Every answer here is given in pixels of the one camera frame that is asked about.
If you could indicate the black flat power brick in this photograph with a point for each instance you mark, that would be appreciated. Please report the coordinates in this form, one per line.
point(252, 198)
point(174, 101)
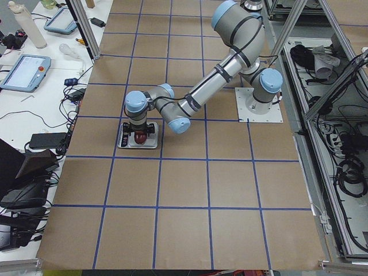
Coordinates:
point(46, 140)

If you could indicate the white cylindrical bottle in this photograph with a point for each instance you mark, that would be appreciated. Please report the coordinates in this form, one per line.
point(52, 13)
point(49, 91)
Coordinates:
point(24, 18)

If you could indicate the brown paper table mat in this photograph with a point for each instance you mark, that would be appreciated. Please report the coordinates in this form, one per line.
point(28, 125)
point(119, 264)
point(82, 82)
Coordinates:
point(223, 195)

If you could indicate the red yellow mango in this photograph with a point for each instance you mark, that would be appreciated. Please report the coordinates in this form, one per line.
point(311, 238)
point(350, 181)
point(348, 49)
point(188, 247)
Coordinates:
point(140, 137)

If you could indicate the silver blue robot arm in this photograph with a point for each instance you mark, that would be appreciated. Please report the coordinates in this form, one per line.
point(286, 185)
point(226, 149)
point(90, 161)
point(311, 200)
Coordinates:
point(244, 34)

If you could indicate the aluminium frame post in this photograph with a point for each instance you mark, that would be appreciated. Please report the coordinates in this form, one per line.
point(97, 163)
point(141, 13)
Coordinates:
point(80, 18)

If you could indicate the blue teach pendant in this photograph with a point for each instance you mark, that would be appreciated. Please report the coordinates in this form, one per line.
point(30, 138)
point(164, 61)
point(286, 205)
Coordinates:
point(62, 22)
point(27, 73)

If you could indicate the black monitor stand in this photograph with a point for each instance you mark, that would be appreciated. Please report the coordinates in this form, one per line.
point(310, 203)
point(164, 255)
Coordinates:
point(24, 174)

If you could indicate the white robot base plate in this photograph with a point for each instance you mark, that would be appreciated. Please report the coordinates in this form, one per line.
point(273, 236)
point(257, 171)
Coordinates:
point(250, 110)

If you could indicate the blue teach pendant far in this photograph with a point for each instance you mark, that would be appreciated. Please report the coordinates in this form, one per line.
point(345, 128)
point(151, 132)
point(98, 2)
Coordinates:
point(62, 22)

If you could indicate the silver digital kitchen scale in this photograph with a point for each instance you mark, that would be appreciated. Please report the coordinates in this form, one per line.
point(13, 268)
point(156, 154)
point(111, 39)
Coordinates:
point(147, 139)

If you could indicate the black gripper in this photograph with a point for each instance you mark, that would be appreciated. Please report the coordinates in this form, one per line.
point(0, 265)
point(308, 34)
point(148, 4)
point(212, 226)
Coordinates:
point(138, 130)

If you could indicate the blue teach pendant near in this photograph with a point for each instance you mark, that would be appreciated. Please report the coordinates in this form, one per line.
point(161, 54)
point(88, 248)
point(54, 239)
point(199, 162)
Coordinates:
point(27, 73)

